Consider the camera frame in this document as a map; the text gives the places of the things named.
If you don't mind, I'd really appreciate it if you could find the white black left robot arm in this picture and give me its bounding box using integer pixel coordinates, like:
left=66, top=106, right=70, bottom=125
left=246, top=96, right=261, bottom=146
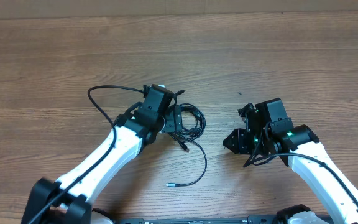
left=21, top=85, right=182, bottom=224

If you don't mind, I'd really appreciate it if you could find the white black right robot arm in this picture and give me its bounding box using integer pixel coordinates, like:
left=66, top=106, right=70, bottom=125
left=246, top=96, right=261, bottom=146
left=223, top=98, right=358, bottom=223

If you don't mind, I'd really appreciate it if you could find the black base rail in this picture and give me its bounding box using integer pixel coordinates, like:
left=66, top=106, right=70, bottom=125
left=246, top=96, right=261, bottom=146
left=113, top=214, right=335, bottom=224

